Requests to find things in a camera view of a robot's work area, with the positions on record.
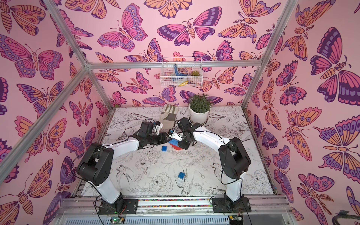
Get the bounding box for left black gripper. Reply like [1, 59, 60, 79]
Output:
[146, 133, 173, 146]

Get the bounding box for blue long lego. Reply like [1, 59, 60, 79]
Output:
[169, 139, 179, 147]

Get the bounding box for red long lego top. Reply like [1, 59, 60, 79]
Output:
[172, 145, 182, 151]

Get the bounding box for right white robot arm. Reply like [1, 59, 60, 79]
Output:
[169, 117, 251, 202]

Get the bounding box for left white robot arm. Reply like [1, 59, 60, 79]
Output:
[76, 120, 170, 204]

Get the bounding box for potted green plant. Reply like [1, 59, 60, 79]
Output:
[189, 94, 212, 124]

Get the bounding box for blue toy in basket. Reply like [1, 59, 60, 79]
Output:
[172, 64, 187, 82]

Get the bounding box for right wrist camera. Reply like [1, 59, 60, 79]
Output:
[168, 129, 182, 141]

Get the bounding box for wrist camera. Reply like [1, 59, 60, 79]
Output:
[155, 121, 163, 135]
[168, 129, 182, 141]

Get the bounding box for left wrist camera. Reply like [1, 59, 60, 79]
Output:
[155, 121, 163, 135]

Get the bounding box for white wire basket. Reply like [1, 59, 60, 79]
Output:
[158, 57, 203, 88]

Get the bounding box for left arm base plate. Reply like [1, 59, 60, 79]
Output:
[98, 199, 139, 215]

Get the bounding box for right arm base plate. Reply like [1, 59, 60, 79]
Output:
[210, 197, 252, 213]

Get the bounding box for aluminium front rail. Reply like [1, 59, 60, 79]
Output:
[56, 195, 291, 217]

